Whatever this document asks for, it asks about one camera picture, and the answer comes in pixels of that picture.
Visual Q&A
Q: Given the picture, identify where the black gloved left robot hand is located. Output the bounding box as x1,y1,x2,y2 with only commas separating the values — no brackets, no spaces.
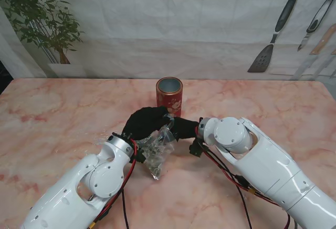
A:
122,105,174,142

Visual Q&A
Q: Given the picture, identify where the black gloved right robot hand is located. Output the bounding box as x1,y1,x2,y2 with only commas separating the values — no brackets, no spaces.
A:
172,117,202,142

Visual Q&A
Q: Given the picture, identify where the clear plastic bag of tea bags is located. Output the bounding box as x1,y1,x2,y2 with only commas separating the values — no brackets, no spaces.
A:
136,113,177,181

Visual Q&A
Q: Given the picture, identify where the red floral tea canister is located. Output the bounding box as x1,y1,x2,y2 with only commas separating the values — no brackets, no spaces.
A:
156,76,183,117

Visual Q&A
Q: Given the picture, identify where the white printed backdrop cloth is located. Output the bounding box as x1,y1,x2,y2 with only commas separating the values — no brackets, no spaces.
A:
0,0,336,80

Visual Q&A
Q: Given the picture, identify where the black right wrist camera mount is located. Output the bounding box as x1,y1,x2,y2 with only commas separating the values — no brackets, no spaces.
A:
189,137,208,159

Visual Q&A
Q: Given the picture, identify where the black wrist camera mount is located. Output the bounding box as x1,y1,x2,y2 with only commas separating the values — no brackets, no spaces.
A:
189,137,208,159
135,147,148,164

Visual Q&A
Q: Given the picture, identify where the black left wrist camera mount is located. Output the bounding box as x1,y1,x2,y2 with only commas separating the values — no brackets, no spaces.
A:
135,147,148,164

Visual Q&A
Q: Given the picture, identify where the red and black left arm cable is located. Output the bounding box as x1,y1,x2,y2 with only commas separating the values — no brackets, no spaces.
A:
88,138,144,229

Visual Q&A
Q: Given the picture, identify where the red and black arm cable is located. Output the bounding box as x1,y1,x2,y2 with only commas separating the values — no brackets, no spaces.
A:
198,137,297,229
88,138,144,229

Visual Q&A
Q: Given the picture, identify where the red and black right arm cable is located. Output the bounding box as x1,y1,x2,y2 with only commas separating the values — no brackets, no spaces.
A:
198,137,297,229

